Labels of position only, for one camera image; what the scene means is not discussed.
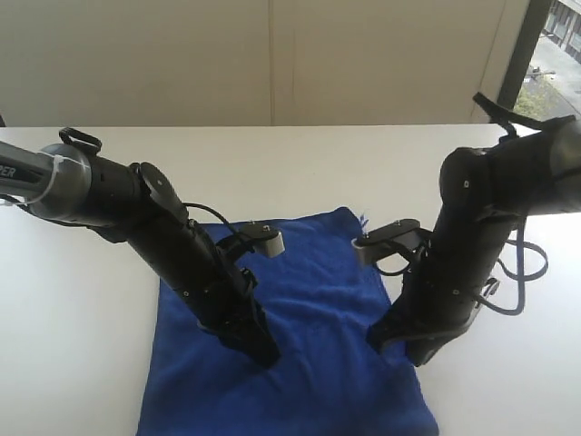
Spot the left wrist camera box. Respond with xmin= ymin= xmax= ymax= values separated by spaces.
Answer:
xmin=217 ymin=222 xmax=285 ymax=262

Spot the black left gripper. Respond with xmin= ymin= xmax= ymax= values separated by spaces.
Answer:
xmin=181 ymin=253 xmax=280 ymax=367

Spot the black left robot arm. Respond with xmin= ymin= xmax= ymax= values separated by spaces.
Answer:
xmin=1 ymin=138 xmax=284 ymax=368

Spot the dark window frame post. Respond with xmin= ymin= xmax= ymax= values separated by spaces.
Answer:
xmin=497 ymin=0 xmax=552 ymax=109

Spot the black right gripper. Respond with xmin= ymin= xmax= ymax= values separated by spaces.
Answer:
xmin=365 ymin=253 xmax=499 ymax=367

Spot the blue microfiber towel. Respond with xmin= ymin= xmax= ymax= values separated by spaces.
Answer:
xmin=137 ymin=206 xmax=439 ymax=435

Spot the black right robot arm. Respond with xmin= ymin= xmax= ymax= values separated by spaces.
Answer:
xmin=353 ymin=117 xmax=580 ymax=366

